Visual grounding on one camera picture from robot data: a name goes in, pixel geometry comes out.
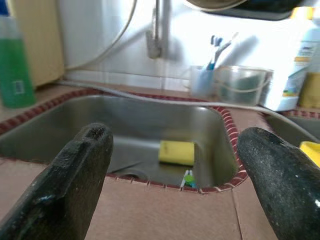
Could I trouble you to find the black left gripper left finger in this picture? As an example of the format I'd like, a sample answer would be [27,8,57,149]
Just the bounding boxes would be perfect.
[0,122,115,240]

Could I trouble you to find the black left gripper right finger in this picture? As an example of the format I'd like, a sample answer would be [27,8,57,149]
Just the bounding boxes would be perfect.
[236,126,320,240]

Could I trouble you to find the yellow plastic bowl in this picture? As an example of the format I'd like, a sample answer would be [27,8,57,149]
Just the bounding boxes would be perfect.
[299,141,320,166]

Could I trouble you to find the large steel sink basin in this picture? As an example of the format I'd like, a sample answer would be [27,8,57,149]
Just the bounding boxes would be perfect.
[264,113,320,148]

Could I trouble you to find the mustard yellow sponge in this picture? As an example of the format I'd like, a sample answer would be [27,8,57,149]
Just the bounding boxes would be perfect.
[298,72,320,110]

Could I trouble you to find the white detergent bottle yellow cap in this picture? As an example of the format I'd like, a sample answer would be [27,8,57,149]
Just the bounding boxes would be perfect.
[262,6,320,112]

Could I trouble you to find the clear plastic bucket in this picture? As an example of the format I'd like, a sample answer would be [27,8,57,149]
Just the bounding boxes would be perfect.
[213,65,273,107]

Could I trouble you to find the small steel sink basin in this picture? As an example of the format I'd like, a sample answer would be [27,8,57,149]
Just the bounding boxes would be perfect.
[0,93,248,195]

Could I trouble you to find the pale yellow sponge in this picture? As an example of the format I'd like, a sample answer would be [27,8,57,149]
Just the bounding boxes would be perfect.
[158,139,196,167]

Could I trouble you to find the green dish soap bottle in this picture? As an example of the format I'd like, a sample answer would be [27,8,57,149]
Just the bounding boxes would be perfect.
[0,13,38,110]

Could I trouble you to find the clear toothbrush cup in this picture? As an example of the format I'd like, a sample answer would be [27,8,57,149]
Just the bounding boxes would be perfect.
[190,65,216,97]

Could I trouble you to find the beige water filter appliance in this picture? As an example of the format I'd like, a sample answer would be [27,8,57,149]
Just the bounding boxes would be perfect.
[9,0,66,88]

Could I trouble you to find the dark hanging pan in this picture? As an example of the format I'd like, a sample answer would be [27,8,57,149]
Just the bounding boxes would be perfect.
[183,0,310,21]

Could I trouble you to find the grey drain hose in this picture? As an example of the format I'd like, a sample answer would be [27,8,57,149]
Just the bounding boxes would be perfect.
[58,79,320,137]

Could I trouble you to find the thin white hose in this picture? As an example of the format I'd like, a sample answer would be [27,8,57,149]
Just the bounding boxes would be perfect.
[63,0,138,72]

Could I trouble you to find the chrome wall tap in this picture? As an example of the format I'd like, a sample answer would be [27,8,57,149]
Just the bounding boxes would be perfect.
[145,0,173,60]

